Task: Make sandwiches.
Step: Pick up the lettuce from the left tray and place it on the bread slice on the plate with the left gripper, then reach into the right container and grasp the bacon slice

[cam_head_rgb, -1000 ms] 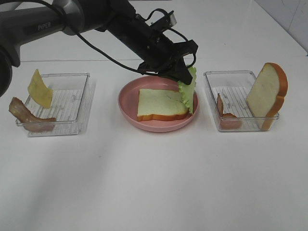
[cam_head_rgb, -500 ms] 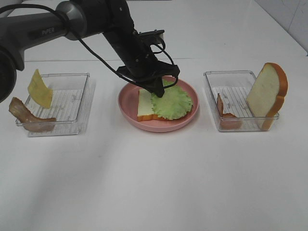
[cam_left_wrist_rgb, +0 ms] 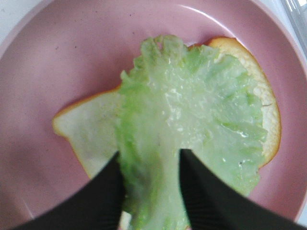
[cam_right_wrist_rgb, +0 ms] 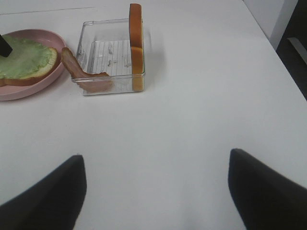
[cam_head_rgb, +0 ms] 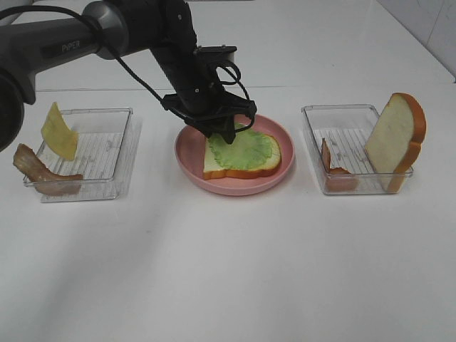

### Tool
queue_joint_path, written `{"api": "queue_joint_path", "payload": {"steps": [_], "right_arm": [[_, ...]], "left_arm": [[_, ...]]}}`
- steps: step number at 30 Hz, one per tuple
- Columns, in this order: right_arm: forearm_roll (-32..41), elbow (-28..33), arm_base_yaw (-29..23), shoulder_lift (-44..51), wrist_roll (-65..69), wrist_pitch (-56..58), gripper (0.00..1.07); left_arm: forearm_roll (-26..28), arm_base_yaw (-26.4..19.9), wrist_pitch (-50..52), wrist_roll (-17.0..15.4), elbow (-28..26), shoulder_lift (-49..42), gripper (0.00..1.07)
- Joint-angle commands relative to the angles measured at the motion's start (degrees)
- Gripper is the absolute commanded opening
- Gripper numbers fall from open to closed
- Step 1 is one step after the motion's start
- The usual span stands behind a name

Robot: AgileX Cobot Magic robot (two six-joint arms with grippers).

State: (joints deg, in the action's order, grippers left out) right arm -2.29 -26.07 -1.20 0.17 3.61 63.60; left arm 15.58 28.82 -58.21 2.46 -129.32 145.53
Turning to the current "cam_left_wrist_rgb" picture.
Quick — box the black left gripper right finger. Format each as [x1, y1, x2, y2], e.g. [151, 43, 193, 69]
[179, 149, 304, 230]

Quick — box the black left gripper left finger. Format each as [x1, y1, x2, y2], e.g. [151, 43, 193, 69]
[16, 152, 125, 230]

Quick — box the bread slice with brown crust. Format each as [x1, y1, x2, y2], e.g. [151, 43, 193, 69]
[52, 36, 282, 230]

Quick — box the green lettuce leaf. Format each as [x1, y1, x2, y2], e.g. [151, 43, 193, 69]
[116, 35, 267, 230]

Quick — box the pink round plate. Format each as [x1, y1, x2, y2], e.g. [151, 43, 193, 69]
[0, 0, 307, 230]

